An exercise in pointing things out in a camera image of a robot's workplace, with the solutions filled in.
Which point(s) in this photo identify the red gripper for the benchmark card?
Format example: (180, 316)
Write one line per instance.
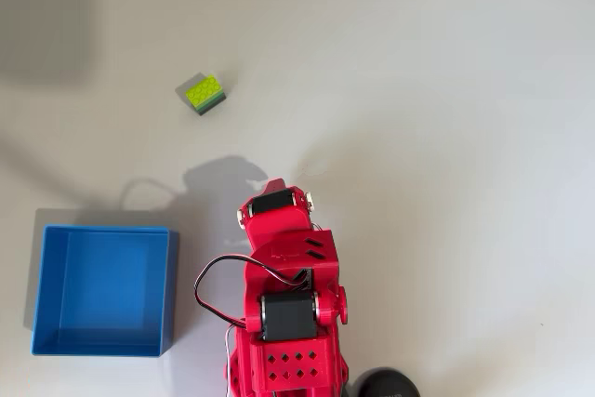
(278, 223)

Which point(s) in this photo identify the black gooseneck stand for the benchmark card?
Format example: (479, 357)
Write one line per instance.
(386, 385)

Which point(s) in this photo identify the blue plastic bin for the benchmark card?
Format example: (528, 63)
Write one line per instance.
(107, 285)

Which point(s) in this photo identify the red robot arm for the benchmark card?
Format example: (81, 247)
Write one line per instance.
(288, 369)

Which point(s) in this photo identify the green lego brick stack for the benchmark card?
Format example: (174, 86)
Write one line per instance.
(204, 90)

